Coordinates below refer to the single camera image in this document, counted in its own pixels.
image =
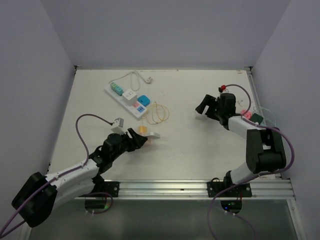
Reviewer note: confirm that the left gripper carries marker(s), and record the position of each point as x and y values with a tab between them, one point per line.
136	142

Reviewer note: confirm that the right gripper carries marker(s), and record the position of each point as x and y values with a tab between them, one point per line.
208	100

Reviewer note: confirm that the yellow charger plug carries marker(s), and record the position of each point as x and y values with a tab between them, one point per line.
142	130

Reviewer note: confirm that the white rectangular charger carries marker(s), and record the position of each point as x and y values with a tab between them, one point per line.
201	115

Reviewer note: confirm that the pink cube socket adapter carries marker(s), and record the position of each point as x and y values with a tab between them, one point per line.
247	115

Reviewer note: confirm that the dark green charger plug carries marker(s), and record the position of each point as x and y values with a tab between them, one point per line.
256	118

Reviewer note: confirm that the beige cube socket adapter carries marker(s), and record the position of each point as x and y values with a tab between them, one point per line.
148	142

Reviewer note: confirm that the white round travel adapter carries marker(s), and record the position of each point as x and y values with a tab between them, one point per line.
153	135

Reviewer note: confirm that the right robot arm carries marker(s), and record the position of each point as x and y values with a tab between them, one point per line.
264	151

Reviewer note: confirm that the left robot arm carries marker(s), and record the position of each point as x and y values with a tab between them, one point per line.
41	194

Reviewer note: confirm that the blue charger plug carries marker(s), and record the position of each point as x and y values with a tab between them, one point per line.
143	100

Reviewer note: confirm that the white cube socket adapter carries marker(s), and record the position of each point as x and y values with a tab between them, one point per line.
130	97

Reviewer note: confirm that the teal charger plug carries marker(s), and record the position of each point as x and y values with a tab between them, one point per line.
119	90

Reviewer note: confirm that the white power strip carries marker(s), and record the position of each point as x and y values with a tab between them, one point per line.
137	110

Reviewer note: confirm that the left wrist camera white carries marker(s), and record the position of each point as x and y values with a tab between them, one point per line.
117	126

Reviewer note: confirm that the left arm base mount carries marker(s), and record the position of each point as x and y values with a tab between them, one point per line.
110	187

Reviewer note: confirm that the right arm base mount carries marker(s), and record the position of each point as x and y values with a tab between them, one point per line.
223	189

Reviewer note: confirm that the aluminium rail frame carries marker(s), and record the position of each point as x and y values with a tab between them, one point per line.
180	210

